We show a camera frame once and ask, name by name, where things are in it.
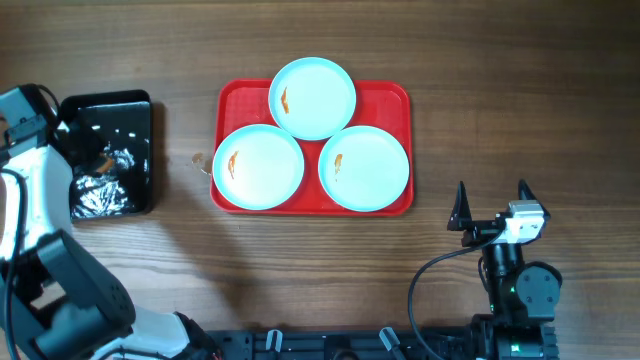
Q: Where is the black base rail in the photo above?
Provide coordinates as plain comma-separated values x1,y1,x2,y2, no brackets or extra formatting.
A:
199,327,557,360

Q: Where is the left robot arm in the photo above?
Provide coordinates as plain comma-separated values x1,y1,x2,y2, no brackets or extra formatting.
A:
1,115,220,359

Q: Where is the light blue plate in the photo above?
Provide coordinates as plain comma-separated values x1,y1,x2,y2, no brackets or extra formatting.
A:
317,125,410,212
212,124,305,211
267,57,357,141

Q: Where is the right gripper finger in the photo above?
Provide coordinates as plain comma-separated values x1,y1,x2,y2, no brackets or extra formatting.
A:
447,181,472,231
518,179,550,219

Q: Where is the left black cable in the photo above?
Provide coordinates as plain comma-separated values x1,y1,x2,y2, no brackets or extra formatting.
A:
0,167,29,360

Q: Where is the orange green sponge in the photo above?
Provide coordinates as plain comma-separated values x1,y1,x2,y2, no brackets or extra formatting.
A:
95,153,114,174

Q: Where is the black water tray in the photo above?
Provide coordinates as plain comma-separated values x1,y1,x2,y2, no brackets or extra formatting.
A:
60,90,153,221

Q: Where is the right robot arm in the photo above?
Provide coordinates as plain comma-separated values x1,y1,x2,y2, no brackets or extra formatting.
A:
447,180,563,360

